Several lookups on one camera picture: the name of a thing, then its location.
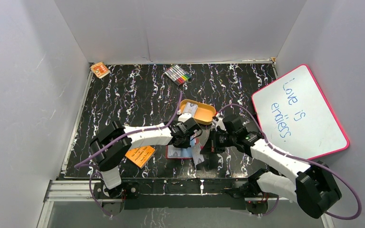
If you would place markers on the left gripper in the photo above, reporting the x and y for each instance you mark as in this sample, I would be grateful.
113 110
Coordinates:
189 138

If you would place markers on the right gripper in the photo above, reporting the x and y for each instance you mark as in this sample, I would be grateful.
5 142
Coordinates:
211 146

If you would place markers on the red card holder wallet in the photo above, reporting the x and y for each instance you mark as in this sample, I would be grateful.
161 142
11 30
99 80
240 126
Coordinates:
181 153

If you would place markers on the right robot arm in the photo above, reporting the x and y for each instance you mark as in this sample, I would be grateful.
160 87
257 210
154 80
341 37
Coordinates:
283 163

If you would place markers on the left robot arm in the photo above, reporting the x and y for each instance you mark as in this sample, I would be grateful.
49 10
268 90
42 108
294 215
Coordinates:
121 139

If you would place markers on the white card in tray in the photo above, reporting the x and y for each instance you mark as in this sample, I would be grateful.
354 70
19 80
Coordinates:
190 108

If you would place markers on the small orange card box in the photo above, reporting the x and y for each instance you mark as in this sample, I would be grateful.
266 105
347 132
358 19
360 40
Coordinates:
100 70

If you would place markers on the orange oval tray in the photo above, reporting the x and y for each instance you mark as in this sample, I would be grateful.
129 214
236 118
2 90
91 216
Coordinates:
204 114

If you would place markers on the orange book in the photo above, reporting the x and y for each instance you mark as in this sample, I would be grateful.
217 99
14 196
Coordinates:
140 156

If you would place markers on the pack of coloured markers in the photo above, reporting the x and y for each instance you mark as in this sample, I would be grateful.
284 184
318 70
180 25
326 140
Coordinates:
178 75

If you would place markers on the pink framed whiteboard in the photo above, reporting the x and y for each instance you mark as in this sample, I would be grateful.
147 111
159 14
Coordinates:
296 116

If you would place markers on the black metal base rail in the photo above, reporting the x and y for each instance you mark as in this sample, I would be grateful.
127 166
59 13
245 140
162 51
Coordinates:
236 194

